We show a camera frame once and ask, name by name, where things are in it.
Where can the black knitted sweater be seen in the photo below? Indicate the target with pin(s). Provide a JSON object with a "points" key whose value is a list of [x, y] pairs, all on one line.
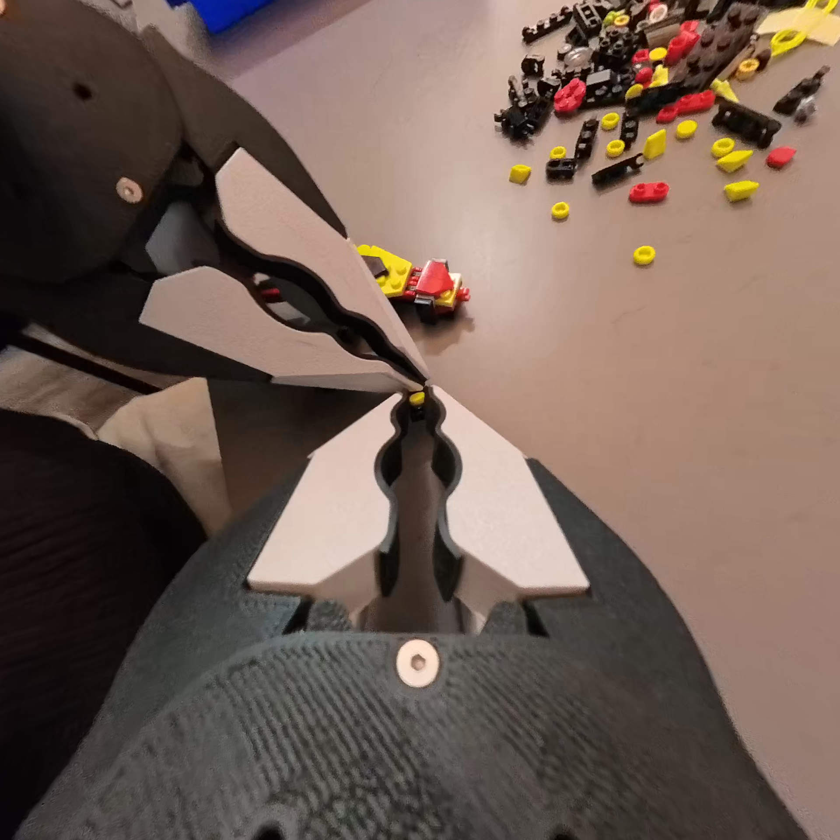
{"points": [[79, 623]]}

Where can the black yellow red lego model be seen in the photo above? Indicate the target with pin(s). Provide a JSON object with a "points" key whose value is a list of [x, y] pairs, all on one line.
{"points": [[433, 282]]}

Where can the beige trousers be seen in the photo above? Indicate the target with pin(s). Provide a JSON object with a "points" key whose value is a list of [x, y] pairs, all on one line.
{"points": [[157, 426]]}

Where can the pile of lego pieces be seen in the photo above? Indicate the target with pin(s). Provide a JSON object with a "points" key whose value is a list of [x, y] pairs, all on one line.
{"points": [[623, 72]]}

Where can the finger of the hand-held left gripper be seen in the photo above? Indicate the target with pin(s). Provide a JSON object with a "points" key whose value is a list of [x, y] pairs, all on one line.
{"points": [[289, 216], [229, 321]]}

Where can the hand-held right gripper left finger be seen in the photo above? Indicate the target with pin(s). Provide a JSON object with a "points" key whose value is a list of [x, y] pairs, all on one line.
{"points": [[328, 518]]}

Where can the blue plastic bin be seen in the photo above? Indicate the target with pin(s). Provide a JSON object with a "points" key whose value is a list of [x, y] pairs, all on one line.
{"points": [[223, 13]]}

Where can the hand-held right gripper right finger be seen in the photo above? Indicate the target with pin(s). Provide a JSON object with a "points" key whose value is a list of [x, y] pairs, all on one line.
{"points": [[512, 518]]}

